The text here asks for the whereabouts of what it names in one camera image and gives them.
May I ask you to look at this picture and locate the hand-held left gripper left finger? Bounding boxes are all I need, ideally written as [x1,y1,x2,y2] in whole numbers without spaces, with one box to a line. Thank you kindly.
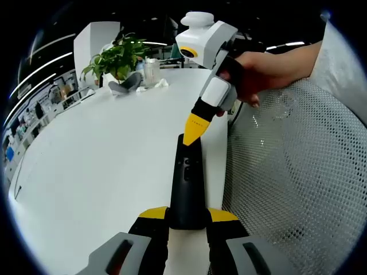
[76,206,170,275]

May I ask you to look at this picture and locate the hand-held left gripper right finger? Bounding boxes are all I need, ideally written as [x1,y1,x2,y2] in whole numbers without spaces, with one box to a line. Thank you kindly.
[206,208,292,275]

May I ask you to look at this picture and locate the black remote control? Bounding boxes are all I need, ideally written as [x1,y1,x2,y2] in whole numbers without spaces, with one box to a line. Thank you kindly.
[168,133,213,230]

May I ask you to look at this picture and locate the person's right hand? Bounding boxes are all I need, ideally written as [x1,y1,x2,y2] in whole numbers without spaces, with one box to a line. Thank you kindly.
[229,50,289,109]

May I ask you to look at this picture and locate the grey mesh chair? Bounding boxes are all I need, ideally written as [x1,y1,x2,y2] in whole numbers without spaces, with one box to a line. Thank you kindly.
[221,77,367,275]

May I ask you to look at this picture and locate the green potted plant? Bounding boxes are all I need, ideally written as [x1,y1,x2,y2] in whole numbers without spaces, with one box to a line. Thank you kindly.
[79,32,151,87]

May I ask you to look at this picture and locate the dark headset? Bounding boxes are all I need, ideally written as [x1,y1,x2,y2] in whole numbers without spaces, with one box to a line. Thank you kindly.
[107,71,143,97]

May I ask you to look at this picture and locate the person's white sleeve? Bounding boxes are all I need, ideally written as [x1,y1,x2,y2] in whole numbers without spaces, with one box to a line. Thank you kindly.
[309,19,367,128]

